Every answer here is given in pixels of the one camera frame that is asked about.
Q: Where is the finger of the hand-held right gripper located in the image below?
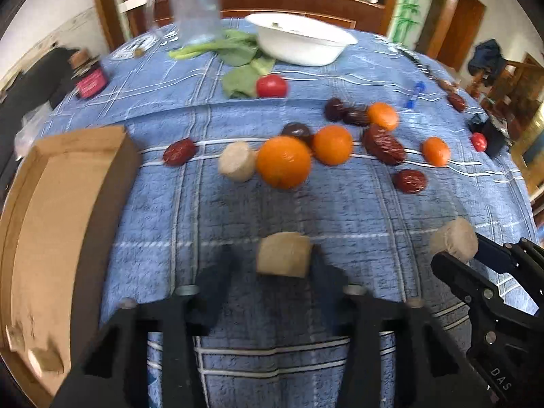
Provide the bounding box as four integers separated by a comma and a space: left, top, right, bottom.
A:
430, 252, 544, 341
475, 233, 544, 307

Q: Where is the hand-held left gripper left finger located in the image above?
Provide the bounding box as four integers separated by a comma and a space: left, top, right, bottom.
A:
53, 244, 234, 408

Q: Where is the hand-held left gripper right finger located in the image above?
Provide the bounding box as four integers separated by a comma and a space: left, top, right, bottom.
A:
312, 251, 498, 408

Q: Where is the small orange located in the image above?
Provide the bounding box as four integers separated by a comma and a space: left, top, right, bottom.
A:
367, 102, 400, 132
313, 124, 354, 166
422, 136, 451, 168

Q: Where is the large orange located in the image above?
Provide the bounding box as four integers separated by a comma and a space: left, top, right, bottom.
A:
256, 136, 312, 190

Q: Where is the large red date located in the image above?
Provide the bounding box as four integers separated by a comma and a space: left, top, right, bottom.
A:
362, 124, 406, 166

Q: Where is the cardboard box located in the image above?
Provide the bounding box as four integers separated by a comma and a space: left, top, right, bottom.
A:
0, 125, 143, 408

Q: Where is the blue checked tablecloth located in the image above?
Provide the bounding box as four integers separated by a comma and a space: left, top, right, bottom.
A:
36, 17, 538, 408

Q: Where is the black cup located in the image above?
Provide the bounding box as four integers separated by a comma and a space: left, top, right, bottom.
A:
479, 120, 510, 159

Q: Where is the dark plum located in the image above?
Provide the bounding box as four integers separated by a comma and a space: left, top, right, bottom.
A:
281, 122, 315, 147

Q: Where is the dark red date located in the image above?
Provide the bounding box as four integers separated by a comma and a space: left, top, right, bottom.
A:
342, 108, 370, 127
325, 98, 347, 122

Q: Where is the blue pen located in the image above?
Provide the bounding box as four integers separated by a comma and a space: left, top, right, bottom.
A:
406, 81, 426, 109

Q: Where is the wooden chair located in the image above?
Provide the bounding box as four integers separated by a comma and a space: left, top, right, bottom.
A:
467, 53, 544, 137

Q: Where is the dark blue jacket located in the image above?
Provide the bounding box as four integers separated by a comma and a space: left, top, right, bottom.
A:
467, 39, 508, 86

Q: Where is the dark slim object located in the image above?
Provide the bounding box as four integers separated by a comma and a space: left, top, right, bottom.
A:
393, 45, 443, 81

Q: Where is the wooden door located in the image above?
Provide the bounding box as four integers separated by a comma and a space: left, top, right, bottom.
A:
438, 0, 486, 73

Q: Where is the green leafy vegetable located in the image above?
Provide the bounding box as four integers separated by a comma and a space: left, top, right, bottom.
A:
169, 30, 277, 99

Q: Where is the dark jar pink label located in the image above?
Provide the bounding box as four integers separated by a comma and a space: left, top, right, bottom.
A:
69, 50, 107, 98

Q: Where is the white bowl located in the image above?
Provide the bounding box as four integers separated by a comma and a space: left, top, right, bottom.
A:
245, 13, 358, 67

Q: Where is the clear plastic bag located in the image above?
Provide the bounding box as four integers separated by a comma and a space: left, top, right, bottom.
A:
15, 108, 52, 158

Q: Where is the black leather sofa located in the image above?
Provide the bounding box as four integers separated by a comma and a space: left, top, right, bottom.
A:
0, 47, 81, 196

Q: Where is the clear glass jar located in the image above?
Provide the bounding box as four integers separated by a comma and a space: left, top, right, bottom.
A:
144, 0, 222, 47

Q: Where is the bamboo wall poster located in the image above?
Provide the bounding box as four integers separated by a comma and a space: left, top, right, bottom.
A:
385, 0, 443, 45

